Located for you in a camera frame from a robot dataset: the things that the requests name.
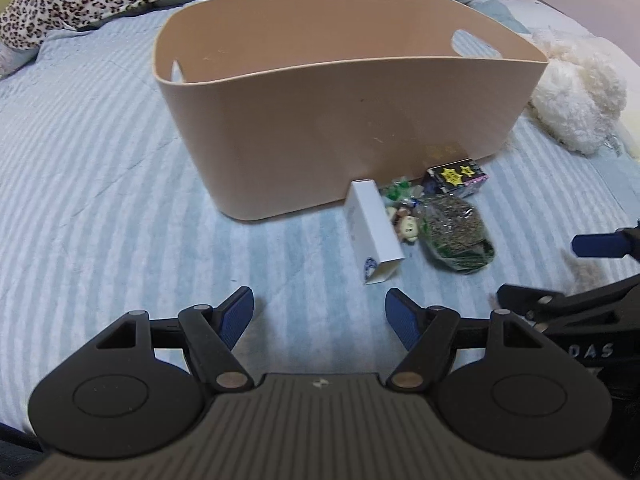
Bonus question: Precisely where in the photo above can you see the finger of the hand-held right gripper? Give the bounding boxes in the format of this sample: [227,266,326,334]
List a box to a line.
[496,275,640,333]
[571,228,640,263]

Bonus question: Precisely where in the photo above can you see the clear green seaweed snack packet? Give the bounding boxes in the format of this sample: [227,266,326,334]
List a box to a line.
[417,195,496,275]

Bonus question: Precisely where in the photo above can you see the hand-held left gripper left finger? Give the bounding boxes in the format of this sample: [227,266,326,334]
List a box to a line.
[95,286,256,395]

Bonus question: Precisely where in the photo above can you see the green candy wrapper bag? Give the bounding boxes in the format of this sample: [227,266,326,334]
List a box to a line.
[382,176,426,210]

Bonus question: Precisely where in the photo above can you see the beige plastic storage basket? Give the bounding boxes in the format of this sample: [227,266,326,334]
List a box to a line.
[153,0,549,223]

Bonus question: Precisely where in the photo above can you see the white cardboard box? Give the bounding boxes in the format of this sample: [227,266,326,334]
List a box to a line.
[346,179,406,286]

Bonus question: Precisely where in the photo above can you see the small bear figure toy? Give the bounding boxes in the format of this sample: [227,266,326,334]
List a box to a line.
[391,206,427,244]

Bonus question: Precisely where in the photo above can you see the dark blue cloth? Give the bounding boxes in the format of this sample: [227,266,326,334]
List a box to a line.
[0,421,48,480]

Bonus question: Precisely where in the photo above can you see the light blue striped bed cover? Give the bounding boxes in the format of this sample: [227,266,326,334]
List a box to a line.
[0,0,640,428]

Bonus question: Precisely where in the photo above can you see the black box with yellow stars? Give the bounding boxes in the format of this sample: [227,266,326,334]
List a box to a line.
[426,161,490,200]

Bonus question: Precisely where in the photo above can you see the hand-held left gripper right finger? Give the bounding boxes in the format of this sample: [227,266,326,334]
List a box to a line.
[385,288,549,392]

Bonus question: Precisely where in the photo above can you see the white fluffy plush toy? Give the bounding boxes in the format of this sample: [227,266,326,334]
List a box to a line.
[527,30,629,156]

